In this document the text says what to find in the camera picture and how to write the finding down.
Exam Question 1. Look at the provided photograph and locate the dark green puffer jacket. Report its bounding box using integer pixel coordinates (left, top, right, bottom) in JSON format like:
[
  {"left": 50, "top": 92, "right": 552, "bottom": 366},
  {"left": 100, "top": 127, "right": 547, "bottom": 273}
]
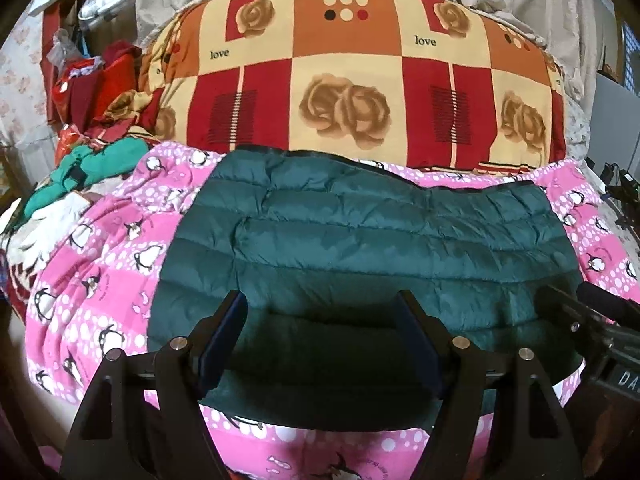
[{"left": 146, "top": 148, "right": 582, "bottom": 431}]

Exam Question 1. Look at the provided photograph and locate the red clothes pile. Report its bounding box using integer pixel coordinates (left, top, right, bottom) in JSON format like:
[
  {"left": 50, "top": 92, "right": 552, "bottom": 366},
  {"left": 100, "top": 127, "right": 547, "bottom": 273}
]
[{"left": 51, "top": 40, "right": 160, "bottom": 145}]

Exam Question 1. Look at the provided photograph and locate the pink penguin fleece blanket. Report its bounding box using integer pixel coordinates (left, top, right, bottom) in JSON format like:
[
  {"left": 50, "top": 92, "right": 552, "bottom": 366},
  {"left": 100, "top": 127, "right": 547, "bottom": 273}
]
[{"left": 26, "top": 142, "right": 639, "bottom": 479}]

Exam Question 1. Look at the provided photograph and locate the green cloth garment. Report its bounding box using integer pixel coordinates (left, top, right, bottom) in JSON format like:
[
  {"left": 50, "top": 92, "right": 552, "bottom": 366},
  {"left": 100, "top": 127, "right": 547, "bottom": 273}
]
[{"left": 18, "top": 136, "right": 149, "bottom": 223}]

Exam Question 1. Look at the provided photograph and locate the red orange rose blanket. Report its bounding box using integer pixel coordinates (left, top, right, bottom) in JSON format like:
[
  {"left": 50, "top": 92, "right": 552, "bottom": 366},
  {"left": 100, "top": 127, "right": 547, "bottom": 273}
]
[{"left": 139, "top": 0, "right": 566, "bottom": 174}]

